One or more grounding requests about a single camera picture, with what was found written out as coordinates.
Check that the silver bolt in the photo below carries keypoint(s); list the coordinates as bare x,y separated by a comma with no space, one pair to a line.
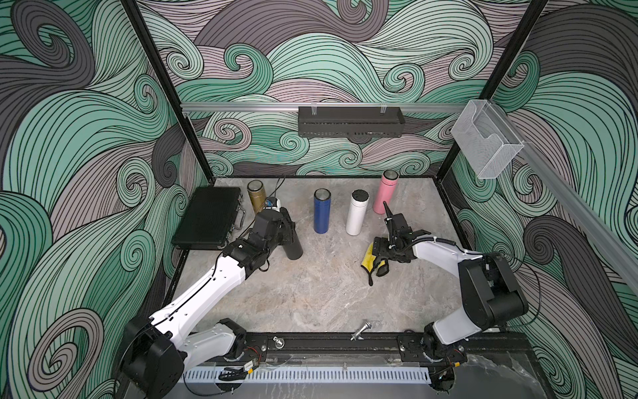
358,334

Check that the gold thermos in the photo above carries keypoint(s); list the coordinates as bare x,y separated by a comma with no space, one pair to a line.
257,195

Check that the white slotted cable duct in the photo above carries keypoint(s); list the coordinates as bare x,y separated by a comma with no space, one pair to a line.
323,374

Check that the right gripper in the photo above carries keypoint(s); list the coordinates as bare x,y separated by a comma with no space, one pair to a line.
380,242

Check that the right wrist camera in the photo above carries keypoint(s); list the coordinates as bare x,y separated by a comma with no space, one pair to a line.
389,216

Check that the clear plastic wall holder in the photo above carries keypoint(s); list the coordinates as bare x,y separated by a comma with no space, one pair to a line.
487,138

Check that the blue thermos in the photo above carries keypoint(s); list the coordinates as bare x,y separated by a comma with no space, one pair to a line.
322,208

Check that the black wall shelf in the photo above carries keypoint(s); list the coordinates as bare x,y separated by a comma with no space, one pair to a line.
356,123

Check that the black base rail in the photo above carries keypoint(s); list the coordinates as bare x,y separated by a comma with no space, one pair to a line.
409,346

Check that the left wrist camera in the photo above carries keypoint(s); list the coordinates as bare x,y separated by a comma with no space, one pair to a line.
273,203

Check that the yellow cleaning cloth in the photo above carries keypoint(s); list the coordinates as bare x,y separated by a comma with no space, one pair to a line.
369,259

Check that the pink thermos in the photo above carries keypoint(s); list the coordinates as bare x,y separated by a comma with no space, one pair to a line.
385,191

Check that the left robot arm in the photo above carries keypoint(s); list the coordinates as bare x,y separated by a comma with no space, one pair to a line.
157,350

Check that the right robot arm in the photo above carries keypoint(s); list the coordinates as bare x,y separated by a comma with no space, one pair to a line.
490,293

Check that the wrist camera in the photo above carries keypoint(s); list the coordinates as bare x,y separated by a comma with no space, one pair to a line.
273,203
389,216

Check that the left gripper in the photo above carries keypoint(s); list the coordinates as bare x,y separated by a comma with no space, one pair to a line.
282,235

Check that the white thermos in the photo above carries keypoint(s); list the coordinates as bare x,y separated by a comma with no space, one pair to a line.
357,211

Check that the black thermos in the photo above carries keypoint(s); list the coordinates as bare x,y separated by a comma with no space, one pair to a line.
290,240

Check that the black case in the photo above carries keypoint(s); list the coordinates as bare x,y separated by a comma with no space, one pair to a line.
212,216

